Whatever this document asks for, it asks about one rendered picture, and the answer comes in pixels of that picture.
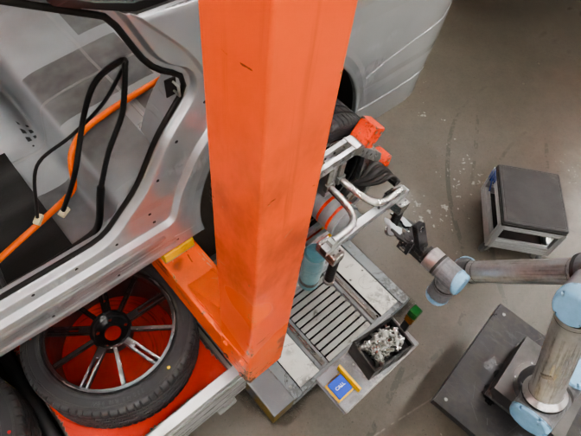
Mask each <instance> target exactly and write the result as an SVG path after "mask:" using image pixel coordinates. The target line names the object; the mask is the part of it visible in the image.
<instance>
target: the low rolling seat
mask: <svg viewBox="0 0 581 436"><path fill-rule="evenodd" d="M493 183H494V184H493ZM481 198H482V221H483V233H484V242H483V243H482V244H481V245H480V246H479V247H478V250H479V251H480V252H484V251H486V250H488V249H490V248H491V247H497V248H502V249H507V250H512V251H517V252H523V253H530V254H529V257H530V260H533V259H542V257H541V255H542V256H548V255H549V254H550V253H551V252H552V251H553V250H554V249H555V248H556V247H558V246H559V245H560V244H561V243H562V242H563V241H564V240H565V239H566V238H567V235H568V234H569V226H568V221H567V216H566V212H565V203H564V198H563V193H562V189H561V183H560V179H559V174H555V173H550V172H544V171H539V170H530V169H525V168H520V167H514V166H509V165H504V164H498V165H497V167H494V169H493V170H492V172H491V173H490V175H489V176H488V178H487V180H486V181H485V183H484V184H483V186H482V187H481ZM551 238H553V240H552V239H551Z"/></svg>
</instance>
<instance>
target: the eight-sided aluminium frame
mask: <svg viewBox="0 0 581 436"><path fill-rule="evenodd" d="M344 150H345V151H344ZM342 151H344V152H342ZM340 152H342V153H341V154H339V153H340ZM337 154H339V155H338V156H336V155H337ZM334 155H335V156H336V157H334V158H333V159H331V160H330V161H328V162H327V163H325V164H323V163H324V161H326V160H327V159H329V158H330V157H332V156H334ZM356 155H358V156H361V160H360V163H359V167H358V170H357V172H356V175H355V178H356V179H357V180H358V179H359V178H360V177H361V175H362V174H363V172H364V171H365V170H366V169H367V167H368V166H369V165H370V164H371V163H372V162H375V161H379V160H380V156H381V153H380V152H379V151H378V150H377V149H375V148H374V147H372V148H365V145H364V144H362V143H361V142H360V141H359V140H358V139H357V138H355V137H354V136H353V135H352V136H351V135H349V136H347V137H345V138H343V140H341V141H340V142H338V143H337V144H335V145H333V146H331V147H330V148H328V149H327V150H326V151H325V154H324V159H323V162H322V164H323V166H322V170H321V174H320V178H319V179H321V178H322V177H324V176H326V175H327V174H328V173H329V172H330V171H331V170H334V169H335V168H337V167H338V166H340V165H341V164H343V163H344V162H346V161H348V160H349V159H350V158H351V157H353V156H356ZM369 160H370V161H369ZM343 195H344V196H345V197H346V198H347V199H349V197H350V196H351V195H352V193H351V192H350V191H348V190H347V191H346V192H345V193H344V194H343ZM359 200H360V199H359V198H358V197H357V196H354V197H353V198H352V199H351V200H350V201H351V202H352V203H353V204H354V205H356V203H357V202H358V201H359ZM320 228H322V225H321V224H320V223H319V222H317V223H315V224H314V225H313V226H311V227H310V228H309V230H308V234H307V238H308V237H310V236H311V235H312V234H313V233H315V232H316V231H317V230H319V229H320ZM327 234H329V232H328V231H327V230H326V229H325V228H324V229H323V230H321V231H320V232H319V233H317V234H316V235H314V236H313V237H311V238H310V239H309V240H307V241H306V242H305V247H304V249H305V248H306V247H307V246H308V245H309V244H311V243H317V242H318V241H319V240H321V239H322V238H323V237H325V236H326V235H327Z"/></svg>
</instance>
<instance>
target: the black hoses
mask: <svg viewBox="0 0 581 436"><path fill-rule="evenodd" d="M380 175H381V176H380ZM377 177H378V178H377ZM375 178H376V179H375ZM386 181H388V182H389V183H390V184H391V185H393V186H394V187H395V186H397V185H398V184H399V183H400V180H399V179H398V178H397V177H396V176H395V175H394V174H393V173H392V172H391V171H390V170H389V169H388V168H387V167H386V166H385V165H384V164H383V163H382V162H379V161H375V162H372V163H371V164H370V165H369V166H368V167H367V169H366V170H365V171H364V172H363V174H362V175H361V177H360V178H359V179H358V180H357V179H356V178H355V179H353V180H352V181H350V182H351V183H352V184H353V185H354V186H355V187H356V188H357V189H359V190H360V191H362V192H364V191H365V190H366V187H369V186H374V185H379V184H382V183H384V182H386Z"/></svg>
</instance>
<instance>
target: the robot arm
mask: <svg viewBox="0 0 581 436"><path fill-rule="evenodd" d="M384 220H385V223H386V225H387V232H388V233H389V234H390V235H394V236H395V237H396V238H397V239H398V240H399V243H400V244H399V243H398V245H397V246H396V247H397V248H398V249H399V250H401V249H400V248H399V246H401V247H402V248H403V249H404V250H405V251H403V250H401V251H402V252H403V253H404V254H405V255H407V254H410V255H411V256H413V257H414V258H415V259H416V260H417V261H418V262H419V263H421V266H422V267H424V268H425V269H426V270H427V271H428V272H429V273H430V274H431V275H432V276H433V277H435V279H434V280H432V282H431V284H430V285H429V286H428V287H427V289H426V292H425V295H426V297H427V299H428V300H429V301H430V302H431V303H432V304H433V305H436V306H442V305H445V304H447V303H448V301H449V299H450V298H451V297H452V296H453V295H457V294H458V293H459V292H460V291H461V290H462V289H463V288H464V287H465V286H466V284H468V283H469V284H475V283H496V284H533V285H562V286H561V287H560V288H559V289H558V290H557V291H556V293H555V295H554V297H553V299H552V310H553V311H554V313H553V316H552V320H551V322H550V325H549V328H548V331H547V333H546V338H545V340H544V342H543V345H542V348H541V351H540V353H539V358H538V361H537V362H536V365H531V366H528V367H526V368H525V369H523V370H522V371H521V372H520V374H519V376H518V382H517V383H518V389H519V392H520V393H519V394H518V396H517V397H516V398H515V399H514V401H512V404H511V405H510V407H509V411H510V413H511V415H512V417H513V418H514V420H515V421H516V422H517V423H518V424H519V425H520V426H521V427H523V428H524V429H525V430H527V431H528V432H530V433H532V434H534V435H536V436H547V435H548V434H549V433H551V432H552V430H553V428H554V427H555V426H556V425H557V424H558V422H559V421H560V419H561V418H562V417H563V415H564V414H565V412H566V411H567V410H568V409H569V407H570V406H571V404H572V403H573V402H574V401H575V400H576V399H577V397H578V396H579V395H580V394H581V253H575V254H573V255H572V257H571V258H565V259H533V260H474V259H473V258H471V257H469V256H463V257H460V258H459V259H457V260H456V261H455V262H454V261H453V260H451V259H450V258H449V257H448V256H447V255H446V254H445V253H443V252H442V251H441V250H440V249H439V248H438V247H436V248H435V247H433V246H430V247H429V248H428V247H427V246H428V240H427V234H426V228H425V223H424V222H422V221H418V222H417V223H414V222H413V221H410V220H408V219H407V218H405V217H403V216H402V218H401V220H400V222H399V225H398V226H396V225H395V224H394V223H392V222H391V221H390V219H388V218H386V217H385V218H384ZM402 228H403V229H405V230H406V231H407V232H403V233H402Z"/></svg>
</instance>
